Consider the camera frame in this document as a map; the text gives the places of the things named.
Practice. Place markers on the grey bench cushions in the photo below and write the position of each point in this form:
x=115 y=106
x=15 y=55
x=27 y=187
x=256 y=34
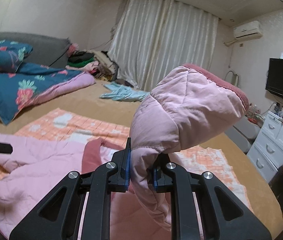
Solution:
x=243 y=134

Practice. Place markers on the pile of clothes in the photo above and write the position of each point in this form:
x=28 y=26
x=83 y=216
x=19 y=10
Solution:
x=97 y=63

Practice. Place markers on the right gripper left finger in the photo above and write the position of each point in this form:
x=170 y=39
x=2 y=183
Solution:
x=79 y=205

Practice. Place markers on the cream striped curtain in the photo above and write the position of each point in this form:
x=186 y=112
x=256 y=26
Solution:
x=155 y=36

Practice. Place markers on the blue floral pillow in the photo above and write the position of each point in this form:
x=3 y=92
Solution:
x=12 y=55

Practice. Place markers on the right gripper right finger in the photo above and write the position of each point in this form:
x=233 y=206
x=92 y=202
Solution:
x=202 y=207

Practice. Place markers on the pink quilted jacket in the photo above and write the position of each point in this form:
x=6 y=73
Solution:
x=188 y=107

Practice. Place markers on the orange white checkered blanket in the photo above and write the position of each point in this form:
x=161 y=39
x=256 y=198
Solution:
x=81 y=127

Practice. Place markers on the tan bed sheet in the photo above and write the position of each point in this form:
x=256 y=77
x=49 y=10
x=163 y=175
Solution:
x=86 y=102

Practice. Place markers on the white air conditioner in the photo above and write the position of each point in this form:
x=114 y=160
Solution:
x=248 y=31

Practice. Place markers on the white drawer cabinet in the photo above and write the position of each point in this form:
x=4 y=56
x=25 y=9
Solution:
x=266 y=152

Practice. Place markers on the blue floral pink quilt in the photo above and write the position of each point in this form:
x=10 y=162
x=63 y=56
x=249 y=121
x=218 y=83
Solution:
x=34 y=84

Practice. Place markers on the grey headboard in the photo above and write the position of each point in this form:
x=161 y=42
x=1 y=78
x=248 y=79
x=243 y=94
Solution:
x=49 y=51

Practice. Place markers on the light blue garment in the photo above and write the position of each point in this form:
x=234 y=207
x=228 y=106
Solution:
x=119 y=92

